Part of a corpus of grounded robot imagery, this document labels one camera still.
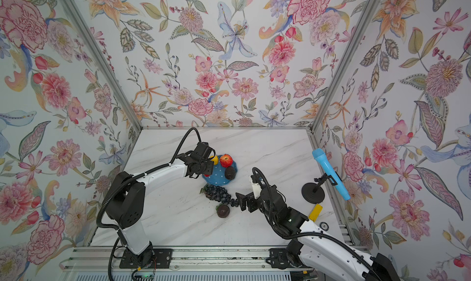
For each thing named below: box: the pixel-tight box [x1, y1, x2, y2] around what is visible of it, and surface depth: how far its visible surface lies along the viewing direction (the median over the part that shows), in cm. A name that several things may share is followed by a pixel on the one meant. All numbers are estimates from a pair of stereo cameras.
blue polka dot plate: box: [202, 155, 238, 187], surface depth 98 cm
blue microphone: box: [312, 147, 351, 201], surface depth 76 cm
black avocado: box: [224, 166, 237, 180], surface depth 97 cm
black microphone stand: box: [301, 170, 343, 205], surface depth 92 cm
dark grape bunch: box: [199, 183, 240, 208], surface depth 90 cm
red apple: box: [219, 153, 234, 169], surface depth 100 cm
